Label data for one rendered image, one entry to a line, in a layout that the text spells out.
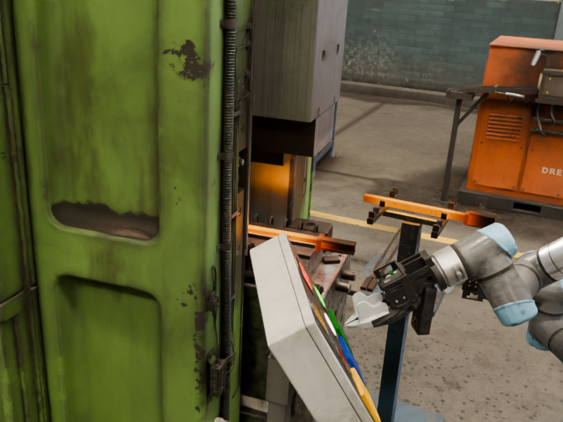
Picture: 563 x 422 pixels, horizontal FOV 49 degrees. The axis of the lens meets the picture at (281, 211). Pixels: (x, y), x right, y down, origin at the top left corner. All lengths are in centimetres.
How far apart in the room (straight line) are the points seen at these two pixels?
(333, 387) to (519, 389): 210
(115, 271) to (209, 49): 54
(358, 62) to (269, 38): 808
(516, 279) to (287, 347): 52
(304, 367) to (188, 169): 49
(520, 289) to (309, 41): 67
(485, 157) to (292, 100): 384
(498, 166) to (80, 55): 416
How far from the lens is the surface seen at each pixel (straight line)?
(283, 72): 142
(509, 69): 505
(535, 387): 311
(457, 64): 918
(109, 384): 170
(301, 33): 140
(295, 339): 95
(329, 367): 99
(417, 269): 126
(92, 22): 138
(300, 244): 168
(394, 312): 124
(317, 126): 148
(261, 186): 194
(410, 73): 931
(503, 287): 127
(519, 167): 516
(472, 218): 212
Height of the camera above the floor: 168
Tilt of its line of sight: 21 degrees down
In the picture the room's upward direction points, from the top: 3 degrees clockwise
